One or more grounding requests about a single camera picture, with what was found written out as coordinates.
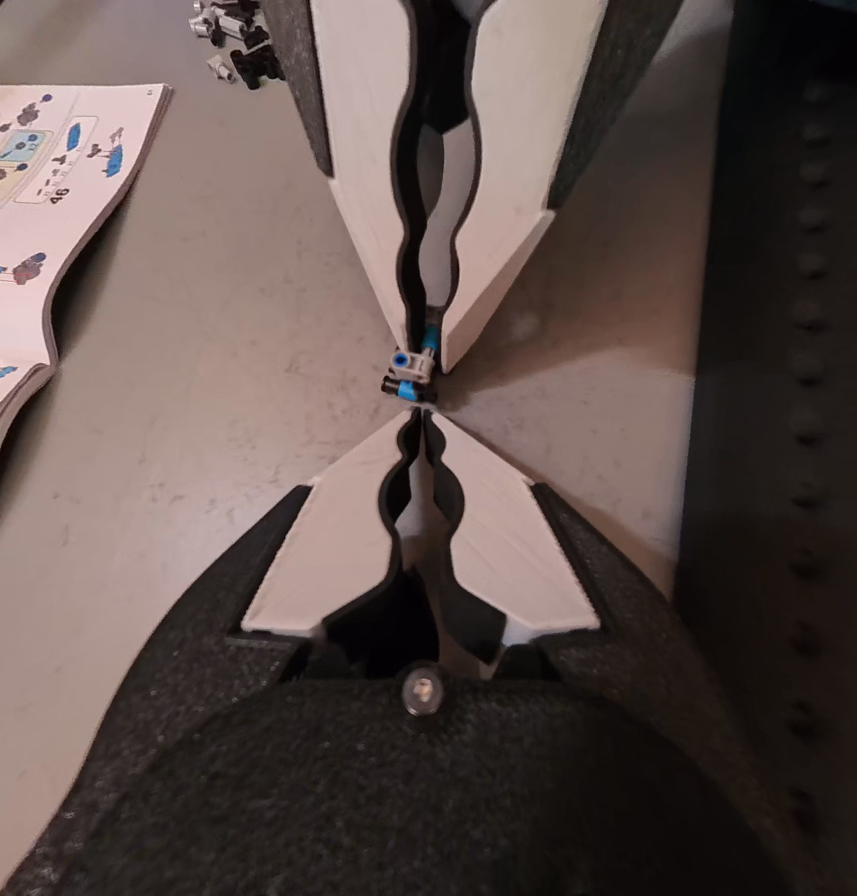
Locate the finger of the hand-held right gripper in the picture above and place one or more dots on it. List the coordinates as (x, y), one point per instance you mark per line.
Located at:
(362, 140)
(512, 175)

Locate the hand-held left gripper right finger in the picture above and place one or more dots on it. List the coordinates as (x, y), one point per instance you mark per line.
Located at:
(519, 553)

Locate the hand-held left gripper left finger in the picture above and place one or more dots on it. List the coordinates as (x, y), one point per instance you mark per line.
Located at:
(323, 553)

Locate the grey and blue connector assembly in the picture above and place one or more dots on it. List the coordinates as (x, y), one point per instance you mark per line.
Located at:
(414, 364)

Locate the grey desk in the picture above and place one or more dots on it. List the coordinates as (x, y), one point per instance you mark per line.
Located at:
(190, 420)

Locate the pile of small building parts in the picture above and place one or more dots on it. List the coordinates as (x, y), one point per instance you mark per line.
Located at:
(250, 59)

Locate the dark dimpled mat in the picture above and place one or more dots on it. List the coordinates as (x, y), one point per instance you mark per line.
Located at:
(785, 420)

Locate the open instruction booklet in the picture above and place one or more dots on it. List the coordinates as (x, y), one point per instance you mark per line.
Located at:
(50, 210)

